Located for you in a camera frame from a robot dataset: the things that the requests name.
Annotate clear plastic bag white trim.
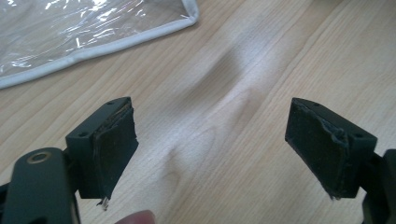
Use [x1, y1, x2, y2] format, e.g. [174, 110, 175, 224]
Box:
[0, 0, 200, 91]

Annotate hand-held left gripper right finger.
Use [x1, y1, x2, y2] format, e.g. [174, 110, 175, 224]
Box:
[284, 97, 378, 201]

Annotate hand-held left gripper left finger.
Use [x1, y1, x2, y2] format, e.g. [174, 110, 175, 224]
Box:
[64, 96, 139, 211]

